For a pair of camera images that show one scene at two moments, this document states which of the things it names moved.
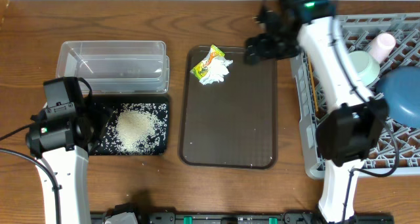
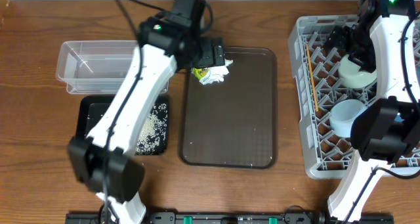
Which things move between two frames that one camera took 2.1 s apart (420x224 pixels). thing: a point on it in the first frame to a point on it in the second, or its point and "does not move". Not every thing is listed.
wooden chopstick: x=313 y=83 does not move
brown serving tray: x=231 y=124 does not move
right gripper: x=259 y=41 to x=338 y=38
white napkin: x=217 y=71 does not move
